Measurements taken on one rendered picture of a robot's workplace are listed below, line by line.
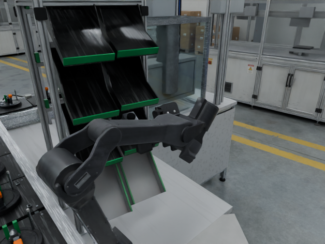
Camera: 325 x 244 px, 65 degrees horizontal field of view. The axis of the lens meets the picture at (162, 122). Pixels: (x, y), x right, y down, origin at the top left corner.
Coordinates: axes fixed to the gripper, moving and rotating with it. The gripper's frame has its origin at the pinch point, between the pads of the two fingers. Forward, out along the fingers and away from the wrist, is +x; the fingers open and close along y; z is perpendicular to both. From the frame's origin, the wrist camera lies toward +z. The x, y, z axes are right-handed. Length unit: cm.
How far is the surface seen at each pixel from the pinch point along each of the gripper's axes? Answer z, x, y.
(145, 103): 7.0, 9.1, -1.6
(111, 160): -8.1, 10.1, 12.2
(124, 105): 7.8, 8.6, 5.5
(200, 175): -83, 106, -88
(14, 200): -22, 40, 42
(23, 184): -22, 52, 39
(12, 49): 125, 945, 13
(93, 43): 26.6, 10.1, 10.7
